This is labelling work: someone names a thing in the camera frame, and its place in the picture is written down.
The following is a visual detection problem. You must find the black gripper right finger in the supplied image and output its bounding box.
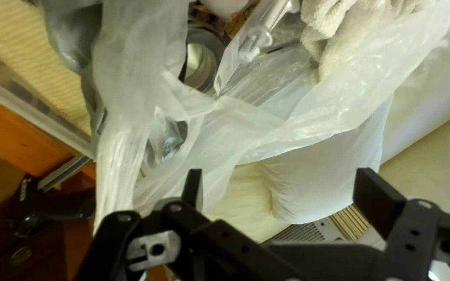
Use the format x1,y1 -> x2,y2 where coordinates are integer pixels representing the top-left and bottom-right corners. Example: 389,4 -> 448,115
352,167 -> 450,281

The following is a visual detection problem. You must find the shiny metal roll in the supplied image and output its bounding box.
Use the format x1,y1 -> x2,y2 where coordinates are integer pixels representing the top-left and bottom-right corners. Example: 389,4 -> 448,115
178,26 -> 228,96

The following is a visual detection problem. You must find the cream terry towel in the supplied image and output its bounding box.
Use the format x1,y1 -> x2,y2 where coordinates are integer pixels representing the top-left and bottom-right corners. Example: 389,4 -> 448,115
300,0 -> 420,81

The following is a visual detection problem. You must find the grey cloth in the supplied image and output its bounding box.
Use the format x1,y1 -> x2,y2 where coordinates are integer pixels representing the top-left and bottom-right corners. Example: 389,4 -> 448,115
37,0 -> 105,75

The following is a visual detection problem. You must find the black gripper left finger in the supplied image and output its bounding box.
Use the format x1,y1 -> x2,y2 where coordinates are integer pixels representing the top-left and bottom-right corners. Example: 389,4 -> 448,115
75,167 -> 294,281

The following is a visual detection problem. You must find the clear plastic bag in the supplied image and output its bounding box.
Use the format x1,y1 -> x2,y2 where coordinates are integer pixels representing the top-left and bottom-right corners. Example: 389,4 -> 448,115
0,0 -> 450,246

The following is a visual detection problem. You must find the black clamp mount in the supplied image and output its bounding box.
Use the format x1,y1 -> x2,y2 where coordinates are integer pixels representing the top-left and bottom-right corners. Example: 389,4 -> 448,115
5,174 -> 100,242

